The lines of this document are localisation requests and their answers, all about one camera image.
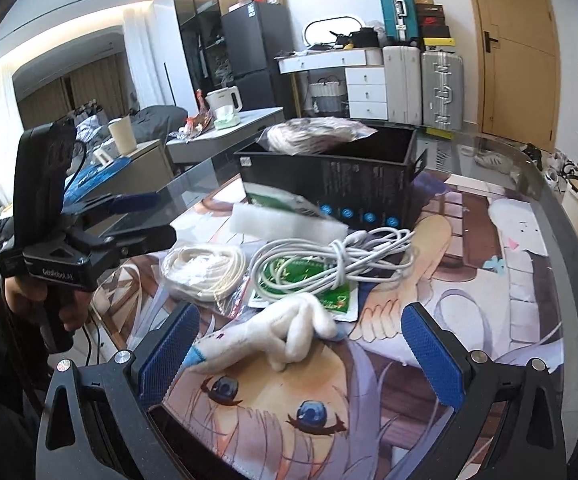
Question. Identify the white foam piece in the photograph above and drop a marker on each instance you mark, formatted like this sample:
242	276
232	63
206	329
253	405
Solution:
289	226

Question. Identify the black bag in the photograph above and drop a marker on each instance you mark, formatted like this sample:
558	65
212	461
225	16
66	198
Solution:
365	37

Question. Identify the cream paper cup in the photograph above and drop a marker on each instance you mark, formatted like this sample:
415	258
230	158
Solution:
123	136

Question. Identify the oval mirror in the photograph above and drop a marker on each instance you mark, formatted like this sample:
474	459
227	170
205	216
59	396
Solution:
329	30

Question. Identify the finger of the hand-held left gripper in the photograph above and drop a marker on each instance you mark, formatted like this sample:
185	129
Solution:
139	241
134	202

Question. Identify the white vanity desk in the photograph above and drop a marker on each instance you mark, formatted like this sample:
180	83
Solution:
364	85

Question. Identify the dark jacket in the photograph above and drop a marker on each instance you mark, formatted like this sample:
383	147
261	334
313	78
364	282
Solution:
161	120

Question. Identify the silver suitcase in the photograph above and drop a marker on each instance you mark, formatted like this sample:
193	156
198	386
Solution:
441	90

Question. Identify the white plush toy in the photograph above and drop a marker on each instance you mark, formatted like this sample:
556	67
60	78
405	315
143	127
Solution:
289	325

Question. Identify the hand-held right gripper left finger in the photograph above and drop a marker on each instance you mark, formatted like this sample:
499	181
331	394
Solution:
169	355

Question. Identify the printed desk mat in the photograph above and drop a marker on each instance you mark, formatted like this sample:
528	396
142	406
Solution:
469	270

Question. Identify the grey side table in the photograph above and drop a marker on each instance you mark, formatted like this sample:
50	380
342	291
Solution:
229	135

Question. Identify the teal suitcase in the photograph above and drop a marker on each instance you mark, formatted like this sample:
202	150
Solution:
394	10

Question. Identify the green tissue pack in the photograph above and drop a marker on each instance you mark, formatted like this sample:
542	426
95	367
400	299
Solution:
226	119

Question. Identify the white suitcase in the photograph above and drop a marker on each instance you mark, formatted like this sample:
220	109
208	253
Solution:
401	85

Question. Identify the silver foil packet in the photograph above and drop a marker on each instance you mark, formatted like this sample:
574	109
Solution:
338	306

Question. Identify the dark glass cabinet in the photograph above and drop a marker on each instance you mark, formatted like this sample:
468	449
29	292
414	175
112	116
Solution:
194	35

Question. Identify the wooden door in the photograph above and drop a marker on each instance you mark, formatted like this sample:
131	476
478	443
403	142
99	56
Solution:
519	50

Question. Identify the white tape roll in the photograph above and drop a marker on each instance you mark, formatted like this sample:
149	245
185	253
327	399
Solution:
204	270

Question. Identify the black fridge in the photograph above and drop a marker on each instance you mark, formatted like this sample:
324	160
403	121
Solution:
259	50

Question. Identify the clear bag of brown fluff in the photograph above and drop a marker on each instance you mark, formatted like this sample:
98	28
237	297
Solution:
314	135

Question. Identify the white electric kettle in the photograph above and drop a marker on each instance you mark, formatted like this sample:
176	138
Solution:
224	99

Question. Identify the green and white packet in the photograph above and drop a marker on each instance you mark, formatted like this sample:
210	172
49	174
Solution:
279	202

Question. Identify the red snack bag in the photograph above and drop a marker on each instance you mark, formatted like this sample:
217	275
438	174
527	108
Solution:
200	115

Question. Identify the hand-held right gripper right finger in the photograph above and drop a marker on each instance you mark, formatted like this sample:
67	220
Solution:
434	360

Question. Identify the white curtain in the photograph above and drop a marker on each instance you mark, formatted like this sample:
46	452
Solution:
144	60

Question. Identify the blue bag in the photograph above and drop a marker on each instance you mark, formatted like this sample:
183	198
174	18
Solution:
99	175

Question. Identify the person's left hand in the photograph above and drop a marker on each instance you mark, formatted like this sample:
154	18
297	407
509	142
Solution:
16	302

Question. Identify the stack of shoe boxes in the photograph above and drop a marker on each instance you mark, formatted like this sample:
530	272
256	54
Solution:
434	20

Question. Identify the woven basket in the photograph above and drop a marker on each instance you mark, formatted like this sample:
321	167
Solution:
326	97

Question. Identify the black plastic box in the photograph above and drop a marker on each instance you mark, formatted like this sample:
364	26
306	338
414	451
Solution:
359	180

